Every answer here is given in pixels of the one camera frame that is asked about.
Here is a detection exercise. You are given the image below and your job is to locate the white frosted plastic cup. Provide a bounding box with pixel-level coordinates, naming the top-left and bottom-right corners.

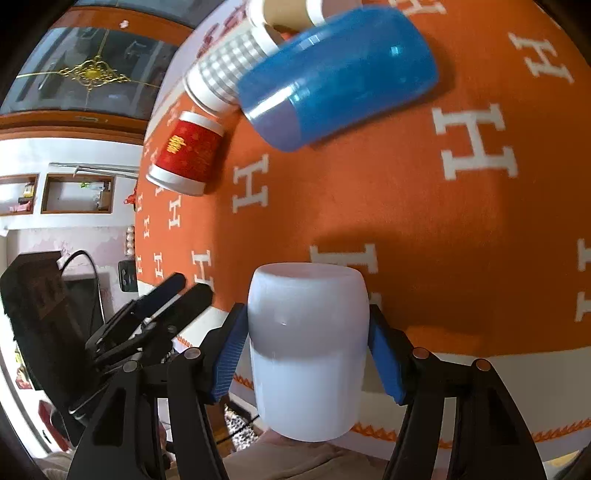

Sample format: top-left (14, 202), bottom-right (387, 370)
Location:
top-left (247, 263), bottom-right (370, 442)

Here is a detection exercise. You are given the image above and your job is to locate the brown paper cup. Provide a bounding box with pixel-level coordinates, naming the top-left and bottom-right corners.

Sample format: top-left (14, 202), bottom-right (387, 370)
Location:
top-left (246, 0), bottom-right (363, 32)

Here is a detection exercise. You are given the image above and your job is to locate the red paper cup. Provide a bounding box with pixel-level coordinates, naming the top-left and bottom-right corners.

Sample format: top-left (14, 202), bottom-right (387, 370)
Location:
top-left (145, 111), bottom-right (224, 196)

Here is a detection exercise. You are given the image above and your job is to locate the wooden glass sliding door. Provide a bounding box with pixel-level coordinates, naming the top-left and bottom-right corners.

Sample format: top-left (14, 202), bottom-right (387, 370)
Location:
top-left (1, 1), bottom-right (218, 145)

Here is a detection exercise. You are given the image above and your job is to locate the grey checkered paper cup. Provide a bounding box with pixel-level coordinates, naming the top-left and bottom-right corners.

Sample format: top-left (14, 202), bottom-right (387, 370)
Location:
top-left (182, 19), bottom-right (283, 117)

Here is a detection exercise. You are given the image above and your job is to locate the blue translucent plastic cup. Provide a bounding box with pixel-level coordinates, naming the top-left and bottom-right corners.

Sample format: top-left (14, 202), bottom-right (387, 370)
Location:
top-left (238, 5), bottom-right (439, 152)

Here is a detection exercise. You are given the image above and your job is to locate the black cable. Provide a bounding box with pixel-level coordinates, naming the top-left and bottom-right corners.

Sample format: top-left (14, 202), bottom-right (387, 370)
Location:
top-left (57, 249), bottom-right (105, 338)

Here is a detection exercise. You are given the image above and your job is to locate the orange H-pattern table cloth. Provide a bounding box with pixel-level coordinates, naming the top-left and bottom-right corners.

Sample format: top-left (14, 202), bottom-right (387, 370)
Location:
top-left (135, 1), bottom-right (590, 460)

